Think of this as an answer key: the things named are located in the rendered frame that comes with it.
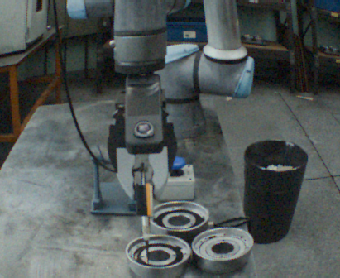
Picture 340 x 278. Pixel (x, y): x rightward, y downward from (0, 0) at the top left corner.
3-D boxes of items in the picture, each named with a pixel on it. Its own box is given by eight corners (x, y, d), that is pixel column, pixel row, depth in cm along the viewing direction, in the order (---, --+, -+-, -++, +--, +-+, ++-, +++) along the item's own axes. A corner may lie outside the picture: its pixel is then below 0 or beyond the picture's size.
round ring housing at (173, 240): (151, 290, 66) (150, 275, 65) (117, 261, 74) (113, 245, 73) (202, 269, 72) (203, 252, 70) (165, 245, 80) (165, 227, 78)
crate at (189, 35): (214, 36, 448) (213, 18, 439) (217, 43, 413) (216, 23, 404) (162, 35, 450) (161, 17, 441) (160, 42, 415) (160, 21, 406)
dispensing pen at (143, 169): (138, 265, 67) (132, 160, 70) (140, 263, 71) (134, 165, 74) (152, 265, 67) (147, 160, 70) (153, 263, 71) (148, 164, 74)
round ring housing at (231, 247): (259, 263, 72) (263, 246, 70) (207, 282, 68) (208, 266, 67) (233, 238, 81) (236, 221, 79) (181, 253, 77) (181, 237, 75)
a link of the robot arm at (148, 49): (167, 35, 60) (107, 39, 60) (168, 65, 62) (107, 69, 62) (166, 27, 67) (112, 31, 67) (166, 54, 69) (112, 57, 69)
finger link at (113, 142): (138, 170, 71) (142, 113, 68) (138, 175, 69) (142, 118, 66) (107, 167, 71) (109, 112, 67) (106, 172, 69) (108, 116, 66)
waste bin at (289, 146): (299, 242, 202) (315, 167, 185) (238, 252, 202) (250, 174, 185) (288, 209, 233) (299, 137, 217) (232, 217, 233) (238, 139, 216)
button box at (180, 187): (193, 200, 95) (194, 179, 93) (158, 201, 95) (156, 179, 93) (192, 181, 103) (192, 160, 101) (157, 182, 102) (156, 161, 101)
